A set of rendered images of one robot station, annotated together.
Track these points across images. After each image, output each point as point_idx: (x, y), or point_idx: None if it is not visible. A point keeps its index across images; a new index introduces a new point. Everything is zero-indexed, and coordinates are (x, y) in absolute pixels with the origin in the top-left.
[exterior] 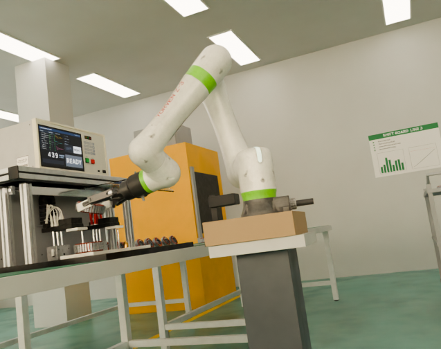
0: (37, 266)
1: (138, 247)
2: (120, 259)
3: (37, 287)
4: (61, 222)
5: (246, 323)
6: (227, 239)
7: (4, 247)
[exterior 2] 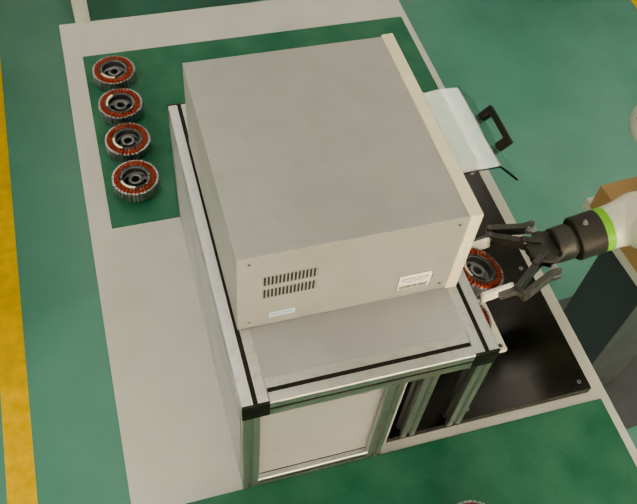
0: (467, 421)
1: None
2: (599, 380)
3: None
4: None
5: (624, 323)
6: None
7: (411, 422)
